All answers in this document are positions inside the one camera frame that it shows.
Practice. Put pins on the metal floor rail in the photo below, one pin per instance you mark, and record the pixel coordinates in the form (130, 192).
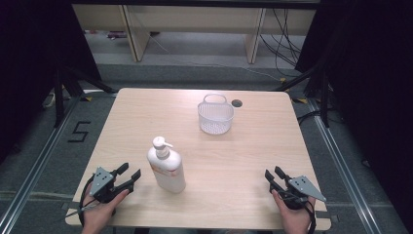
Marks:
(344, 172)
(35, 172)

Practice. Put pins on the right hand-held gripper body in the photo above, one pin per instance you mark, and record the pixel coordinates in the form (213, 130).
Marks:
(305, 188)

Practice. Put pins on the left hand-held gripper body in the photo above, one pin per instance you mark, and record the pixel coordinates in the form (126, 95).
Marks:
(101, 182)

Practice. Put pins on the person's right hand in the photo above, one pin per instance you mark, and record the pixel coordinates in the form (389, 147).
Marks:
(295, 221)

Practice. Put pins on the dark round table grommet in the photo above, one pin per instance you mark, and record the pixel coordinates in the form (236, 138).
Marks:
(236, 103)

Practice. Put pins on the person's left hand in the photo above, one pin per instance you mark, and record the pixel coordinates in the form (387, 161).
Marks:
(99, 216)

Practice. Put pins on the black curtain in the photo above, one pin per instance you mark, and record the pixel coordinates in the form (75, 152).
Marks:
(373, 81)
(32, 65)

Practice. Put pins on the black metal stand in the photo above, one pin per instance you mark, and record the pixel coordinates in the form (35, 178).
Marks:
(324, 100)
(59, 97)

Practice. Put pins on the beige wooden desk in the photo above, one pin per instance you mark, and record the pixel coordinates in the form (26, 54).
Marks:
(195, 18)

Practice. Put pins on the yellow black floor tape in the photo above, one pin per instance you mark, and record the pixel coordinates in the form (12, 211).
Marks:
(300, 100)

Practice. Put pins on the white pump bottle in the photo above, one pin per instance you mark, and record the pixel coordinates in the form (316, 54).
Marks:
(167, 172)

